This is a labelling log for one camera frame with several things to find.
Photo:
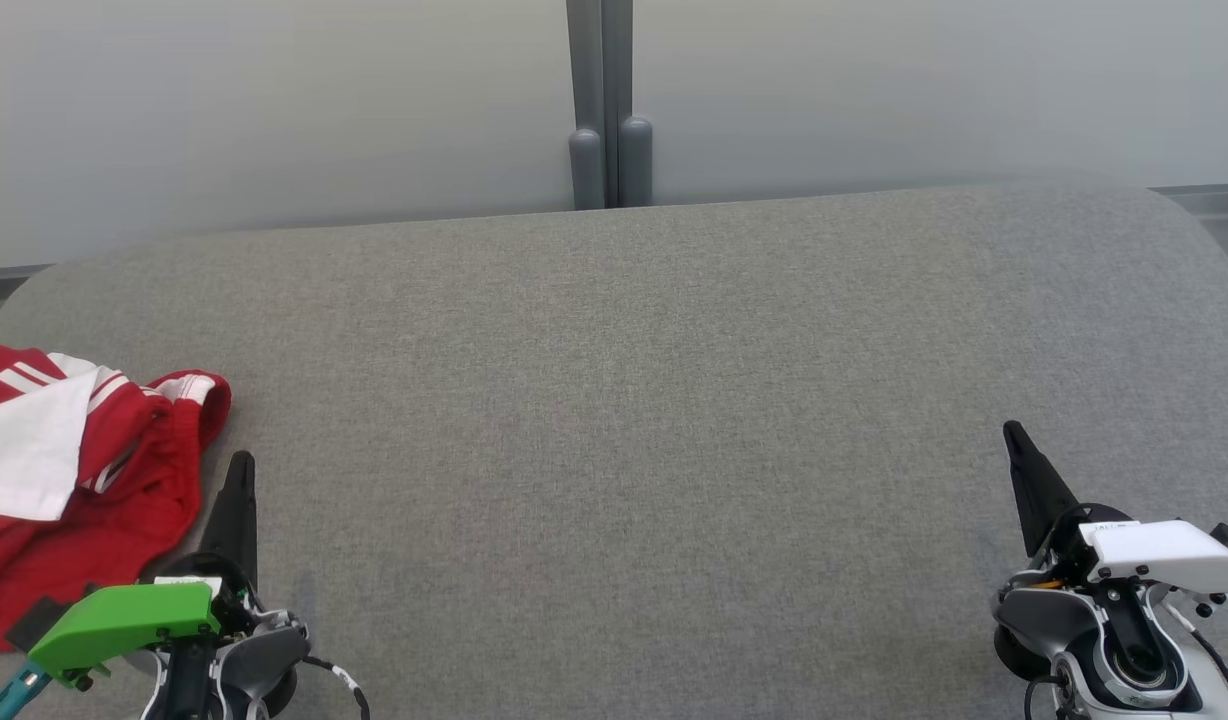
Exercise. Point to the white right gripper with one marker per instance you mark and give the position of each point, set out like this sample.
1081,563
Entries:
1164,555

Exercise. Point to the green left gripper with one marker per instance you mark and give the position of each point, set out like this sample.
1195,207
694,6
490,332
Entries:
124,620

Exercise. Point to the red Bulls shorts white stripes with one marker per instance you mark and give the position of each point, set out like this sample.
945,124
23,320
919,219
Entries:
124,545

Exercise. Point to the red Bulls jersey white sleeves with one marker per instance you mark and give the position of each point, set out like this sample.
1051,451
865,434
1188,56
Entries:
24,450

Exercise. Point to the grey fabric sofa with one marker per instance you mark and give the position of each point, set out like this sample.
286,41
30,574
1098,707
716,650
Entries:
614,450

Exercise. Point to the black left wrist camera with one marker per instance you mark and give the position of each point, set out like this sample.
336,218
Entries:
34,620

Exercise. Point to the grey cylindrical post foot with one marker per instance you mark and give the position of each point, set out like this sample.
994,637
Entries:
587,170
636,160

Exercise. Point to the grey vertical partition post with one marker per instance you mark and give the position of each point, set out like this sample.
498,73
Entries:
599,60

